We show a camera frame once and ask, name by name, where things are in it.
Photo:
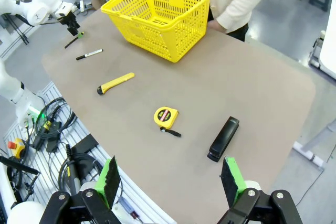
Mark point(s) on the black tripod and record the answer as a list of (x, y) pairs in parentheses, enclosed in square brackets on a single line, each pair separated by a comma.
[(18, 30)]

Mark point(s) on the person's left forearm white sleeve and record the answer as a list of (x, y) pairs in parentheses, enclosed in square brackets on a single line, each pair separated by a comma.
[(244, 6)]

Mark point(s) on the person's left hand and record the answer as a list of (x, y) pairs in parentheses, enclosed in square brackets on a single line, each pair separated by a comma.
[(218, 26)]

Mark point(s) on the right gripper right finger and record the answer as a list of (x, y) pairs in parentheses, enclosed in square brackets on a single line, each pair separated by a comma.
[(232, 182)]

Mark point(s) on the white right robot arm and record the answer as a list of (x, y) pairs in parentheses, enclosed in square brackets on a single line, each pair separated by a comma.
[(23, 214)]

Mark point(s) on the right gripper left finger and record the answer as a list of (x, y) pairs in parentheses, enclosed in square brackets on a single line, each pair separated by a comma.
[(109, 182)]

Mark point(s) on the yellow plastic shopping basket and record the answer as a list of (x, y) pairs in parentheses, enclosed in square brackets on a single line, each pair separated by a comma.
[(136, 33)]

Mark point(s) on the black power adapter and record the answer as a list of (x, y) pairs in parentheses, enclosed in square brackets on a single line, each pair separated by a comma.
[(53, 144)]

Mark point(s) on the thin black pen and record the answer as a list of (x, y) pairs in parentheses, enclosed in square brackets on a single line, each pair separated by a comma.
[(71, 43)]

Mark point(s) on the white permanent marker black cap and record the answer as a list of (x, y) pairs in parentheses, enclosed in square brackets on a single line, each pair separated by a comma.
[(90, 54)]

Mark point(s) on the black metal bar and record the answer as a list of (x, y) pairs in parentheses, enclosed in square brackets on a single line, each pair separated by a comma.
[(18, 165)]

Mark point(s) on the black stapler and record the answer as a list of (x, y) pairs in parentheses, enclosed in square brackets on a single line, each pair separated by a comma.
[(224, 137)]

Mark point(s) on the black flat mounting plate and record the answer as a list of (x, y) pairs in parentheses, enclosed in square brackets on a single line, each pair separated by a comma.
[(85, 144)]

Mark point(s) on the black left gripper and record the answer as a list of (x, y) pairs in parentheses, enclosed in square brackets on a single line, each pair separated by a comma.
[(69, 21)]

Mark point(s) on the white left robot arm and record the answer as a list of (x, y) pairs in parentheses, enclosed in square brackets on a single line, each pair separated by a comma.
[(39, 6)]

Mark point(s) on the yellow emergency stop button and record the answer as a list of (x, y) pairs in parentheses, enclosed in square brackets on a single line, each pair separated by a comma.
[(17, 148)]

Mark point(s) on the yellow tape measure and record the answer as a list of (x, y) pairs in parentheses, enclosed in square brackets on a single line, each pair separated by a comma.
[(165, 116)]

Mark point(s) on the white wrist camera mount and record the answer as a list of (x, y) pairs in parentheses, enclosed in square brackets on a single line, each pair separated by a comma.
[(63, 9)]

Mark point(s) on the yellow utility knife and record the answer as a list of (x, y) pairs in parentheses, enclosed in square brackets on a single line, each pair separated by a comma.
[(115, 83)]

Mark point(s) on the white table foot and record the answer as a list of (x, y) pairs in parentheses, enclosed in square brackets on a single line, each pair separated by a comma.
[(308, 154)]

